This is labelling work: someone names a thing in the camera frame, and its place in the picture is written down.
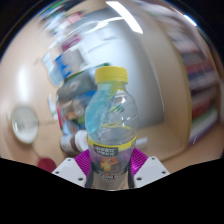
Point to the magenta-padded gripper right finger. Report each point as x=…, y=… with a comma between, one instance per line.
x=141, y=163

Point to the blue and white box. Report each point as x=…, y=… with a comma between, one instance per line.
x=61, y=65

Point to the white ceramic mug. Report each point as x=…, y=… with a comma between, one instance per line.
x=24, y=125

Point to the yellow-capped clear drink bottle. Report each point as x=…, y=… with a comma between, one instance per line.
x=111, y=123

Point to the flat round red coaster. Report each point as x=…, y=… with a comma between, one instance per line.
x=46, y=164

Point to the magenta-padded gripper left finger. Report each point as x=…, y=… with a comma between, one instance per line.
x=82, y=163

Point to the wooden shelf unit with books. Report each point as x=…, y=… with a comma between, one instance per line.
x=200, y=83

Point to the grey shaker bottle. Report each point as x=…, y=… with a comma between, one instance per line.
x=76, y=85

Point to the white-lidded jar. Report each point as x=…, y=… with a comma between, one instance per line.
x=78, y=141

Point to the ceiling tube light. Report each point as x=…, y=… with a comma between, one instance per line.
x=125, y=16

